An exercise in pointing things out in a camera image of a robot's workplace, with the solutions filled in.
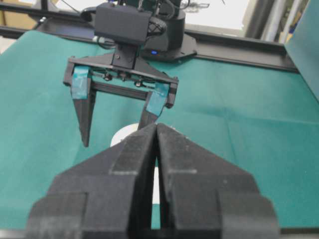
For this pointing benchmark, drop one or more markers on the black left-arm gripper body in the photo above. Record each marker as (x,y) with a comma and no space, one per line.
(142,72)

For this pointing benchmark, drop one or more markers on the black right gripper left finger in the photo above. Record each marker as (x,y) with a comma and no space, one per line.
(107,196)

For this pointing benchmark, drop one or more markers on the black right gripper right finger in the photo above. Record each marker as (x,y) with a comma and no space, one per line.
(203,196)

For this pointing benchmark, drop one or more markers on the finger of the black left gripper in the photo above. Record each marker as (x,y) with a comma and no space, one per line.
(154,104)
(84,100)

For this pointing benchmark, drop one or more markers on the white duct tape roll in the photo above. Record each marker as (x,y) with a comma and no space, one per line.
(121,135)

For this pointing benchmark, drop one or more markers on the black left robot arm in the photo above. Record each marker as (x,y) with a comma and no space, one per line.
(165,34)

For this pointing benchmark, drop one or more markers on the green table cloth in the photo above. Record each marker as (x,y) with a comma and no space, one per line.
(265,121)

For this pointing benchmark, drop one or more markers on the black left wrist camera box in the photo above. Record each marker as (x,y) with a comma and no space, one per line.
(124,24)

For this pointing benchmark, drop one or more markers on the black table edge rail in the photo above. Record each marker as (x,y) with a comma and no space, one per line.
(199,45)

